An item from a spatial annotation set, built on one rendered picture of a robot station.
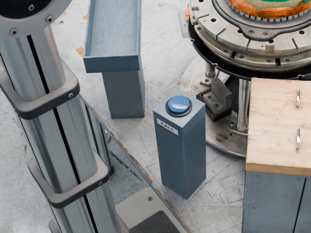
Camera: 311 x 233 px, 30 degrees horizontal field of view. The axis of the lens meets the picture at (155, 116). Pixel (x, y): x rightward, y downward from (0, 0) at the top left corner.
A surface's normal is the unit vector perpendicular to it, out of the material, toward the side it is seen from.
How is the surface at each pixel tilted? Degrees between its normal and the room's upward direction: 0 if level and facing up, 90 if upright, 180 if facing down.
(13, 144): 0
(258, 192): 90
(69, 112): 90
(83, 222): 90
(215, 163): 0
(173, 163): 90
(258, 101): 0
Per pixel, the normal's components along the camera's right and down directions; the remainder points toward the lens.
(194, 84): -0.07, -0.63
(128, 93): 0.00, 0.78
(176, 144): -0.63, 0.63
